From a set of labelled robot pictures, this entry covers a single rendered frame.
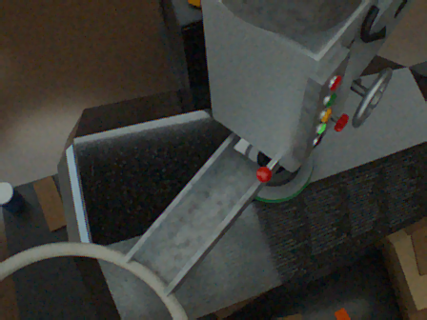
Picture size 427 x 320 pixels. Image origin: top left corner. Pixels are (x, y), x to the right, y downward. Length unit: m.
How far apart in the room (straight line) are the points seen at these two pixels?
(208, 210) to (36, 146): 1.52
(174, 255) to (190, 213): 0.10
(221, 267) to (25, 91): 1.61
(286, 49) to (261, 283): 0.91
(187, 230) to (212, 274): 0.36
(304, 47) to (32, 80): 2.14
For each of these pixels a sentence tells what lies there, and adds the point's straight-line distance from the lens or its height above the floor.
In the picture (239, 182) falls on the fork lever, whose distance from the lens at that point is 1.16.
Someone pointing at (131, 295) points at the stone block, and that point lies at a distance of 1.48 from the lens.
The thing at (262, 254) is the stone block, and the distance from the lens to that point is 1.47.
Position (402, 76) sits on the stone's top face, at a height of 0.83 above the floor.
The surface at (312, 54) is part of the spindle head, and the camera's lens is 0.73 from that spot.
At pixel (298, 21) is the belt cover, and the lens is 0.68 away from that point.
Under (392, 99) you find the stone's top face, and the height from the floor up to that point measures 0.83.
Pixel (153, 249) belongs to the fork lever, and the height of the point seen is 1.05.
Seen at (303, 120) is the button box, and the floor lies 1.39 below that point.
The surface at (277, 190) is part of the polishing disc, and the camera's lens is 1.35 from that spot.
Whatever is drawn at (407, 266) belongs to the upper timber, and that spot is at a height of 0.20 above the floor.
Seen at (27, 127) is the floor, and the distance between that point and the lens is 2.62.
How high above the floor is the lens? 2.14
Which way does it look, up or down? 63 degrees down
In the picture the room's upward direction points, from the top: 3 degrees counter-clockwise
